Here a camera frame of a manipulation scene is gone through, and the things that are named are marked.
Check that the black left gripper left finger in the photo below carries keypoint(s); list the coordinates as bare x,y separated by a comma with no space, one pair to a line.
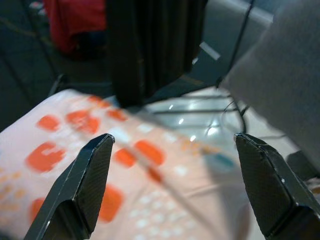
75,195

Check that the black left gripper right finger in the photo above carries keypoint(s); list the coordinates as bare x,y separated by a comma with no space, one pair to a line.
272,195

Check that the pink patterned pillow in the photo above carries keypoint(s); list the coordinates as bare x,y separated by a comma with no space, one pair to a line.
75,125

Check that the grey fabric sofa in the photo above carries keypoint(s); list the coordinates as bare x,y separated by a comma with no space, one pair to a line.
287,87

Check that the black upright case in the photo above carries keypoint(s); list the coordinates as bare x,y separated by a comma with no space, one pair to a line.
150,50

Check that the red cloth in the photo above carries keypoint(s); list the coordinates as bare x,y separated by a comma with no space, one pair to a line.
75,22

